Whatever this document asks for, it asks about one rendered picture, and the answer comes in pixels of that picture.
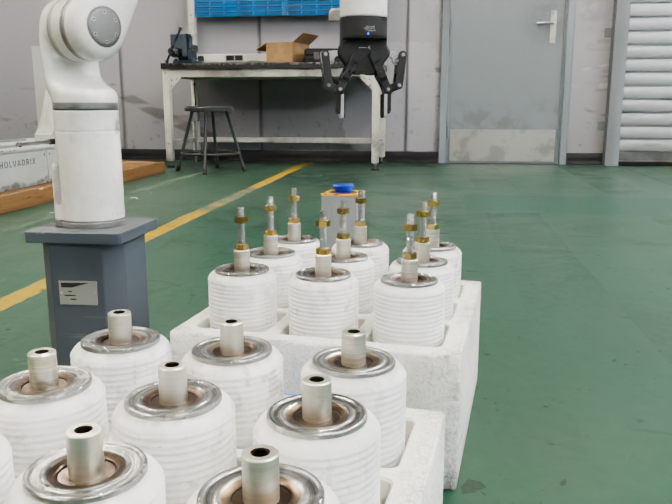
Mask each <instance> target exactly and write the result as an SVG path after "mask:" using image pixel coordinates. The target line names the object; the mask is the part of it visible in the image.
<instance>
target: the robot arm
mask: <svg viewBox="0 0 672 504"><path fill-rule="evenodd" d="M137 3H138V0H52V1H51V2H49V3H48V4H47V5H46V6H45V7H44V9H43V11H42V13H41V16H40V20H39V42H40V51H41V59H42V67H43V75H44V81H45V86H46V89H47V91H48V93H49V95H50V97H51V100H52V107H53V109H54V110H53V120H54V132H55V144H56V157H57V162H54V163H52V165H51V171H52V183H53V196H54V208H55V221H56V227H63V228H67V229H77V230H91V229H105V228H113V227H118V226H122V225H124V224H125V206H124V188H123V172H122V156H121V140H120V125H119V110H117V109H119V107H118V96H117V93H116V91H115V90H114V89H112V88H110V87H109V86H108V85H107V84H105V82H104V81H103V79H102V77H101V75H100V69H99V61H104V60H106V59H109V58H111V57H112V56H113V55H115V54H116V53H117V52H118V50H119V49H120V48H121V46H122V44H123V42H124V40H125V38H126V35H127V32H128V30H129V27H130V24H131V21H132V18H133V15H134V12H135V9H136V6H137ZM387 7H388V0H340V8H332V9H331V10H330V11H329V21H332V22H340V42H339V46H338V48H337V50H332V51H327V50H323V51H321V52H320V63H321V72H322V81H323V87H324V88H325V89H327V90H330V91H332V92H333V93H334V95H335V113H336V114H339V118H345V94H343V91H344V89H345V87H346V85H347V83H348V81H349V80H350V78H351V76H352V75H361V74H363V75H367V76H371V75H374V77H375V79H376V81H377V82H378V84H379V86H380V88H381V91H382V94H380V117H381V118H387V114H390V112H391V94H392V92H394V91H396V90H399V89H401V88H402V87H403V82H404V74H405V66H406V58H407V53H406V52H405V51H400V52H398V51H390V50H389V48H388V45H387ZM336 56H337V57H338V58H339V60H340V61H341V63H342V64H343V66H344V68H343V70H342V72H341V74H340V77H339V80H338V82H337V84H335V83H332V74H331V65H330V64H333V63H334V59H335V57H336ZM388 57H390V58H391V62H392V64H393V65H395V67H394V76H393V83H392V84H390V83H389V81H388V79H387V75H386V73H385V71H384V68H383V65H384V63H385V62H386V60H387V59H388Z"/></svg>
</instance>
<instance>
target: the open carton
mask: <svg viewBox="0 0 672 504"><path fill-rule="evenodd" d="M318 36H319V35H314V34H309V33H305V32H302V33H301V34H300V35H299V36H298V37H297V38H296V39H295V40H294V41H293V42H271V43H265V44H263V45H262V46H260V47H259V48H257V49H256V50H258V51H265V52H266V60H267V62H304V57H305V54H304V50H305V49H306V48H309V45H310V44H311V43H312V42H313V41H314V40H315V39H316V38H317V37H318Z"/></svg>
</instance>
